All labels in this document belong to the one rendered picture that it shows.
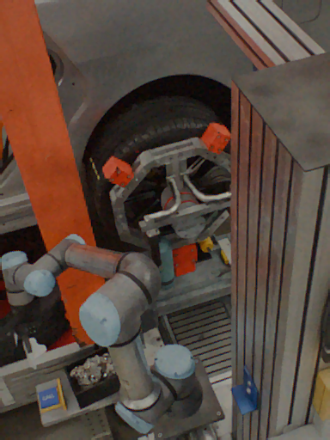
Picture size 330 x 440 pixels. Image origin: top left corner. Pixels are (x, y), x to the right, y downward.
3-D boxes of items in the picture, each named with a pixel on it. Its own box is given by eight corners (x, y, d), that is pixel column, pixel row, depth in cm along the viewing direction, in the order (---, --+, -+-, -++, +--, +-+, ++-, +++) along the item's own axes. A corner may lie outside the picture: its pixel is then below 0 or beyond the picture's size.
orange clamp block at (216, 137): (212, 143, 239) (224, 125, 234) (220, 155, 233) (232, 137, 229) (198, 139, 235) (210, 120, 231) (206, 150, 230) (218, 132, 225)
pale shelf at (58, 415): (139, 354, 246) (138, 350, 244) (151, 390, 235) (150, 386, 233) (36, 389, 239) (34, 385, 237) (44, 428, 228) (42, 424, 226)
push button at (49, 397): (57, 388, 235) (55, 386, 233) (60, 405, 230) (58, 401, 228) (39, 394, 233) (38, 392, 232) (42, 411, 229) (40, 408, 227)
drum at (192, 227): (190, 201, 256) (189, 176, 246) (208, 235, 241) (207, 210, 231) (160, 210, 253) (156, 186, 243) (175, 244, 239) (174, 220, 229)
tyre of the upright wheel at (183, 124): (204, 209, 300) (241, 93, 258) (223, 241, 284) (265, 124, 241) (76, 217, 276) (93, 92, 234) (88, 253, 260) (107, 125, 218)
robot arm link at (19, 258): (9, 262, 172) (-6, 256, 178) (15, 296, 175) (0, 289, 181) (32, 253, 177) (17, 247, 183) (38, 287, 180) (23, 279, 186)
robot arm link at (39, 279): (58, 258, 170) (37, 250, 178) (27, 284, 164) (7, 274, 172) (69, 278, 174) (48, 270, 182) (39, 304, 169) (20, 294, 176)
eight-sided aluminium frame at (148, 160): (234, 220, 273) (235, 125, 234) (239, 230, 269) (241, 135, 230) (121, 254, 264) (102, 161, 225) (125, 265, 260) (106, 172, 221)
